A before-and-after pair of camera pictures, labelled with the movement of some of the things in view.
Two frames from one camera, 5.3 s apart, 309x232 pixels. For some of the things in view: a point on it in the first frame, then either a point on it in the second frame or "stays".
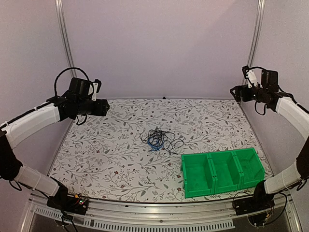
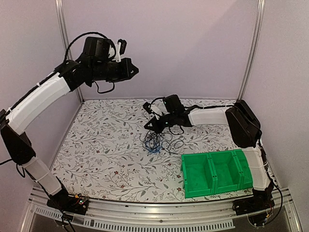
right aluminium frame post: x=259 y=18 stays
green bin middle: x=226 y=171 stays
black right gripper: x=239 y=89 -> x=156 y=127
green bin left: x=198 y=176 stays
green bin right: x=251 y=166 stays
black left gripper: x=101 y=109 -> x=127 y=73
